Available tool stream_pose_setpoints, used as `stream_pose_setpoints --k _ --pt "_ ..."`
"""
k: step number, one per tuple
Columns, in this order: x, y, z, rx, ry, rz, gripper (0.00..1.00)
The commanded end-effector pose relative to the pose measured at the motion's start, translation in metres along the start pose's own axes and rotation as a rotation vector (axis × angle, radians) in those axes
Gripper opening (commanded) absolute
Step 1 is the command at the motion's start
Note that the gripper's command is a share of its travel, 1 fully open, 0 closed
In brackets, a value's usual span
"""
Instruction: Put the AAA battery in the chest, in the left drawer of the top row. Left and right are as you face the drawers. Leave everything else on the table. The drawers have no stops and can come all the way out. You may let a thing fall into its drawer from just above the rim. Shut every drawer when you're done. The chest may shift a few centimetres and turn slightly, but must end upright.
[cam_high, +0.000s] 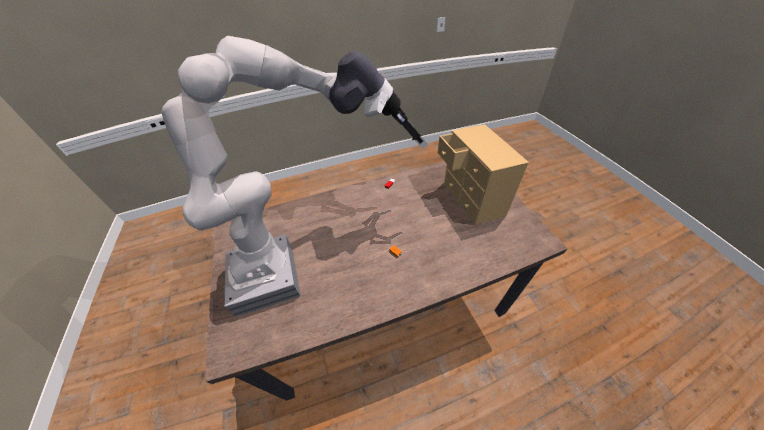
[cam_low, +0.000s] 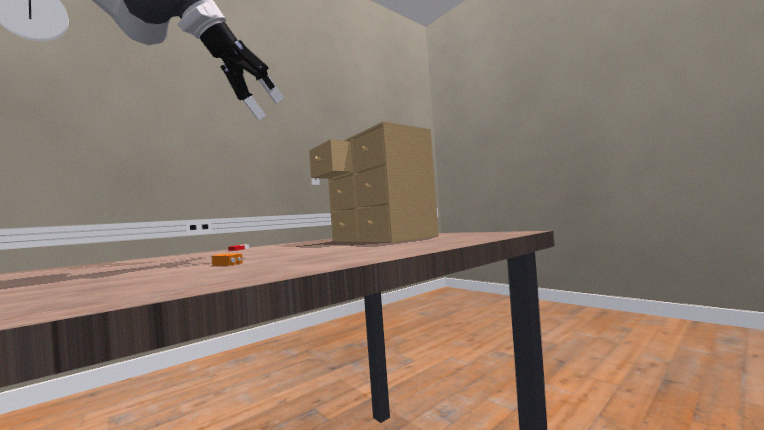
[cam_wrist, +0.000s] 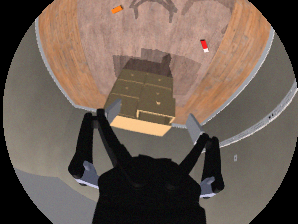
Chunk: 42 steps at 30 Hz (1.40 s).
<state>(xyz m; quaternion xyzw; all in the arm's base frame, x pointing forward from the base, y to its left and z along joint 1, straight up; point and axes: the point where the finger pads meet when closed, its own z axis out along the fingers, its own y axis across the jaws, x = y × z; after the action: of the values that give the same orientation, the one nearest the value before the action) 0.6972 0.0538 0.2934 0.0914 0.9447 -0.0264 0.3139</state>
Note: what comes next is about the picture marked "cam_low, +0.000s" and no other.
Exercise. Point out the brown wooden chest of drawers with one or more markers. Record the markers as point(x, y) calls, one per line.
point(409, 179)

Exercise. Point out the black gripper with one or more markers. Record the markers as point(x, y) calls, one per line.
point(218, 39)

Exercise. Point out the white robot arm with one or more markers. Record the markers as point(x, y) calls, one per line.
point(147, 21)

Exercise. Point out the brown wooden drawer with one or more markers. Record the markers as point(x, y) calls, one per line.
point(371, 186)
point(372, 152)
point(373, 223)
point(342, 192)
point(344, 225)
point(331, 159)

